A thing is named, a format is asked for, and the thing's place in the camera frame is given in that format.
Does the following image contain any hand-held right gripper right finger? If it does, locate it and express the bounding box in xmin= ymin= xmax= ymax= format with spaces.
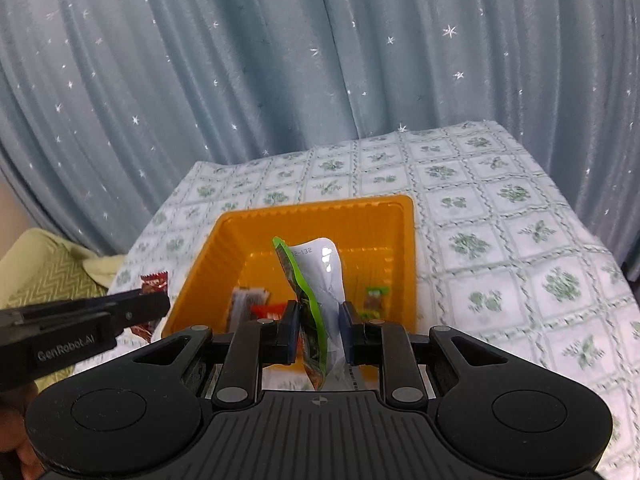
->
xmin=338 ymin=301 xmax=507 ymax=408

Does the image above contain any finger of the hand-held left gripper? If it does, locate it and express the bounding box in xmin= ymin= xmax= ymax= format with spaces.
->
xmin=106 ymin=290 xmax=172 ymax=333

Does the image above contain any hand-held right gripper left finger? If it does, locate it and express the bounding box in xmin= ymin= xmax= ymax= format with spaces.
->
xmin=131 ymin=301 xmax=302 ymax=409

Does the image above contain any green snack packet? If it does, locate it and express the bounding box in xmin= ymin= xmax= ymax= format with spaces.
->
xmin=271 ymin=236 xmax=347 ymax=392

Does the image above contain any red twist-wrapped candy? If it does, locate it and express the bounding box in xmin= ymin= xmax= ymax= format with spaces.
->
xmin=130 ymin=271 xmax=171 ymax=345

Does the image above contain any red square snack packet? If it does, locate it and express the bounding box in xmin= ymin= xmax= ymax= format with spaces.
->
xmin=250 ymin=301 xmax=289 ymax=322

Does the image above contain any small green candy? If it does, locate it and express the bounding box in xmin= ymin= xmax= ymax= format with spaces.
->
xmin=362 ymin=286 xmax=391 ymax=322

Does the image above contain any brown silver snack bar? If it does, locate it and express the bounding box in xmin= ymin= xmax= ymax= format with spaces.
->
xmin=229 ymin=286 xmax=271 ymax=334

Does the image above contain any orange plastic tray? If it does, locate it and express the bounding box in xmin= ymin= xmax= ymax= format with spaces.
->
xmin=161 ymin=196 xmax=419 ymax=386

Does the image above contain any person's left hand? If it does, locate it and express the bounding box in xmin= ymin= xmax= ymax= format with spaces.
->
xmin=0 ymin=392 xmax=43 ymax=480

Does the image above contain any light green sofa cover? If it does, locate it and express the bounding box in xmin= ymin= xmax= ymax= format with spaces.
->
xmin=0 ymin=227 xmax=128 ymax=311

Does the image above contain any green zigzag cushion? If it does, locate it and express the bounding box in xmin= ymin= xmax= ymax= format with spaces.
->
xmin=0 ymin=240 xmax=108 ymax=311

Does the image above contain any floral tablecloth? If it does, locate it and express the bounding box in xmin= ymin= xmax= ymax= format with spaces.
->
xmin=107 ymin=120 xmax=640 ymax=480

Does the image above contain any blue star-print curtain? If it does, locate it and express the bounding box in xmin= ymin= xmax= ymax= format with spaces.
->
xmin=0 ymin=0 xmax=640 ymax=283

